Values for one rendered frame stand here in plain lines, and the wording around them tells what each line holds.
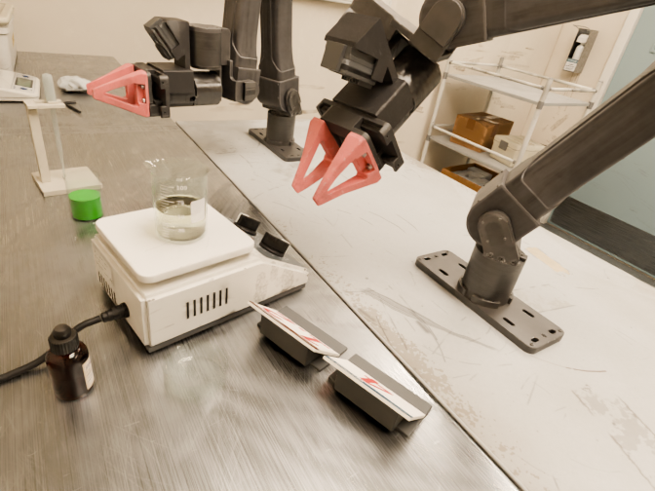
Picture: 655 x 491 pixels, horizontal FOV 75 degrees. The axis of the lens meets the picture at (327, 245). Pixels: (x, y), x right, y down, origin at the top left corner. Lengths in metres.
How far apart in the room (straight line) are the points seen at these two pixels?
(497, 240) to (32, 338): 0.48
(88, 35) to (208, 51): 1.12
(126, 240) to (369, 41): 0.29
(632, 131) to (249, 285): 0.40
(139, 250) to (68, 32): 1.49
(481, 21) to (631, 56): 2.82
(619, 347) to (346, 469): 0.39
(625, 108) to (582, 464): 0.33
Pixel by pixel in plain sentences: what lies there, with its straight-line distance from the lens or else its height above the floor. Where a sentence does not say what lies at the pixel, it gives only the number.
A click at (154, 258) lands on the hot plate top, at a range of 0.42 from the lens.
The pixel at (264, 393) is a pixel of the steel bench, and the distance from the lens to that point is 0.41.
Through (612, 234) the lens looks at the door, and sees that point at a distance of 3.32.
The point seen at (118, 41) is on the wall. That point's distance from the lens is 1.89.
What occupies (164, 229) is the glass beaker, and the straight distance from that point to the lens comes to 0.43.
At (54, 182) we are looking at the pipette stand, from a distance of 0.78.
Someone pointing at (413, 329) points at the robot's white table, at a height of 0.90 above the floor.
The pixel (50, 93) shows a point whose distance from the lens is 0.75.
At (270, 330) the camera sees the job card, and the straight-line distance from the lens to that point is 0.45.
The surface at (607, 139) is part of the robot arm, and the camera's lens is 0.51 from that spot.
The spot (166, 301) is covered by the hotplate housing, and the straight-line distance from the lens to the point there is 0.41.
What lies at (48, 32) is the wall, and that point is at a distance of 1.87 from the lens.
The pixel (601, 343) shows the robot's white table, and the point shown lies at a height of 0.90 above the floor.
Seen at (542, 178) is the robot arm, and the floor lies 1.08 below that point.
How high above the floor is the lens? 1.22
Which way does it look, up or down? 30 degrees down
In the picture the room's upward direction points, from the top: 10 degrees clockwise
